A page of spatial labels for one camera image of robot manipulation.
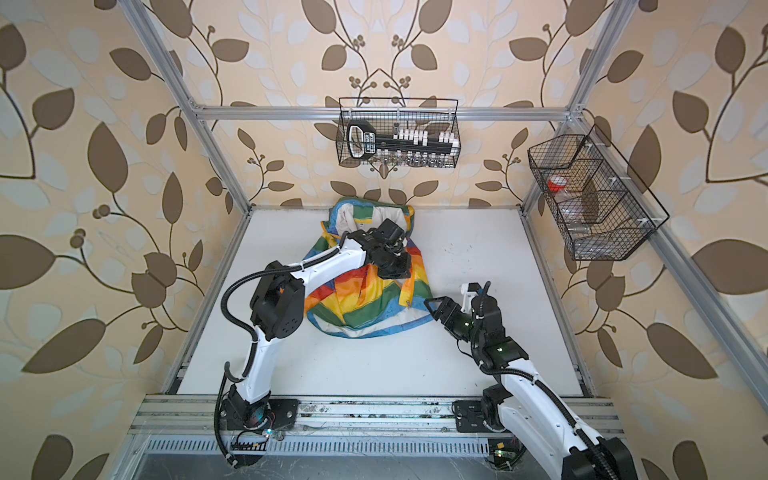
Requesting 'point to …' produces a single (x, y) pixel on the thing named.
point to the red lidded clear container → (556, 183)
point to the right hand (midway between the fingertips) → (431, 311)
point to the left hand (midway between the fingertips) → (416, 272)
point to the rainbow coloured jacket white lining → (359, 303)
